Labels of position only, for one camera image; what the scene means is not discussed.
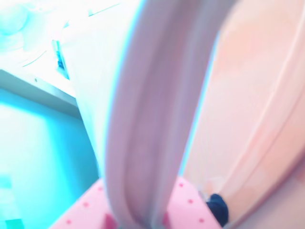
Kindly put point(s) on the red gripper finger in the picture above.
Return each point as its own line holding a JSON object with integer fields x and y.
{"x": 88, "y": 207}
{"x": 190, "y": 207}

